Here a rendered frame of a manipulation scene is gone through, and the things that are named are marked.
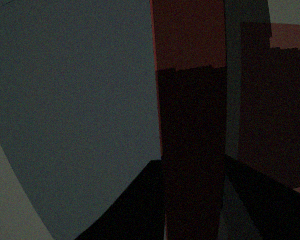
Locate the dark grey flat rectangular board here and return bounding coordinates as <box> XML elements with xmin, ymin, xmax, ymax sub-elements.
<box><xmin>0</xmin><ymin>0</ymin><xmax>162</xmax><ymax>240</ymax></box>

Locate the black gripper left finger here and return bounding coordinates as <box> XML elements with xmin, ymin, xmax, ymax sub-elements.
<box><xmin>75</xmin><ymin>160</ymin><xmax>165</xmax><ymax>240</ymax></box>

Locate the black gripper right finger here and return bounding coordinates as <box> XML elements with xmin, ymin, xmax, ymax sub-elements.
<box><xmin>221</xmin><ymin>155</ymin><xmax>300</xmax><ymax>240</ymax></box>

